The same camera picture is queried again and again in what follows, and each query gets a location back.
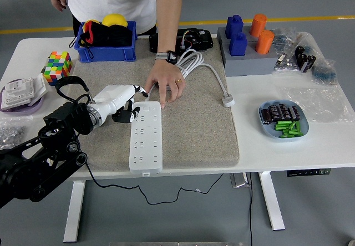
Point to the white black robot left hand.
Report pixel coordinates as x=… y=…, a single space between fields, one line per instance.
x=116 y=97

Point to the blue block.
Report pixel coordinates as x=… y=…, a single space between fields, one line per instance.
x=238 y=45
x=234 y=25

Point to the blue plastic bin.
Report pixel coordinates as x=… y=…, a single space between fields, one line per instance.
x=108 y=54

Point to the white wall socket panel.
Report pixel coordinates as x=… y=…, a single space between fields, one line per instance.
x=18 y=93
x=40 y=88

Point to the green battery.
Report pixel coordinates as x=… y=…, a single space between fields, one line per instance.
x=292 y=126
x=291 y=132
x=298 y=127
x=289 y=136
x=281 y=127
x=283 y=122

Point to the black wrist watch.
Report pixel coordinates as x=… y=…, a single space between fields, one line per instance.
x=166 y=56

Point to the colourful puzzle cube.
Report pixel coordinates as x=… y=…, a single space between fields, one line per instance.
x=58 y=68

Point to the purple plate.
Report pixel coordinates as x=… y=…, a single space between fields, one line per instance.
x=25 y=110

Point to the light blue plate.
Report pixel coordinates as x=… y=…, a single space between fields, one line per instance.
x=267 y=129

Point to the metal box under table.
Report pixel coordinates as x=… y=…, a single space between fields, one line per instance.
x=238 y=180

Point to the white table leg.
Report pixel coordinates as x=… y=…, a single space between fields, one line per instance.
x=74 y=210
x=271 y=201

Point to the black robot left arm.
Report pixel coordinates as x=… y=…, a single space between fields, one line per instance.
x=66 y=118

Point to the white power strip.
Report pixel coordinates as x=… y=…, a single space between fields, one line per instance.
x=147 y=140

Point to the clear empty plastic bag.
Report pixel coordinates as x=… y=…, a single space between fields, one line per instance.
x=319 y=104

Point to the black red yellow pouch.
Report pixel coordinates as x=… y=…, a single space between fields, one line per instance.
x=95 y=34

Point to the black capacitor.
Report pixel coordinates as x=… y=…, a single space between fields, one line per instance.
x=283 y=110
x=274 y=111
x=266 y=116
x=296 y=113
x=291 y=112

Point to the bag of screws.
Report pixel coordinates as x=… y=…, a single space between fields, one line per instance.
x=11 y=133

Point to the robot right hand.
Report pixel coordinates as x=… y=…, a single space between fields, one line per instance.
x=351 y=243

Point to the black table control panel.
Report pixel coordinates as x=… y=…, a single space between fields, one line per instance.
x=308 y=172

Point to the grey block base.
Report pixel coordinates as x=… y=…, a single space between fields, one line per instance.
x=220 y=35
x=249 y=66

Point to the grey-brown mat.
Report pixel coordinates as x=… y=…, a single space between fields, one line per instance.
x=194 y=132

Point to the bag of small blue parts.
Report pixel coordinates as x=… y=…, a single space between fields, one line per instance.
x=324 y=72

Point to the yellow ball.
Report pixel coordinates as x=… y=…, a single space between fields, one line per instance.
x=115 y=19

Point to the orange cylinder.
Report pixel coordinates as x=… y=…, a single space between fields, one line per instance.
x=258 y=25
x=264 y=42

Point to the black cloth bundle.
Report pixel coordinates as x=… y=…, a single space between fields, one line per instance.
x=120 y=36

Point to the black electronic device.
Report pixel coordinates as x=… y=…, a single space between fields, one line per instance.
x=199 y=39

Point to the person's left forearm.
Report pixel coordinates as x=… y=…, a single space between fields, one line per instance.
x=169 y=21

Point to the bag of blue resistors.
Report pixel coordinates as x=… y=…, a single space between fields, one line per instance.
x=284 y=39

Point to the bag of metal parts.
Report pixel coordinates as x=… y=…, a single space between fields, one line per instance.
x=285 y=63

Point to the person's left hand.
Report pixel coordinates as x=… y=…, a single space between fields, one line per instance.
x=166 y=77

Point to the bag of black capacitors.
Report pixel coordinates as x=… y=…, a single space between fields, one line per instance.
x=305 y=57

